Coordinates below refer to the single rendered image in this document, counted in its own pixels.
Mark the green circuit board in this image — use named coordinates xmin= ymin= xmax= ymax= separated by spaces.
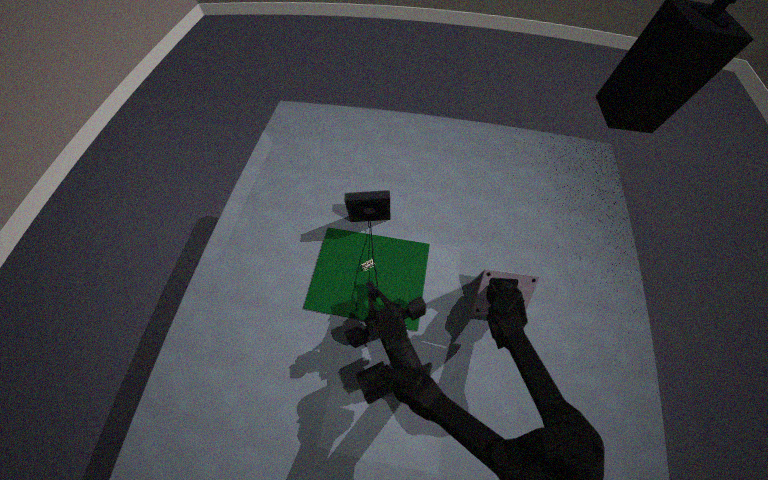
xmin=303 ymin=227 xmax=430 ymax=321

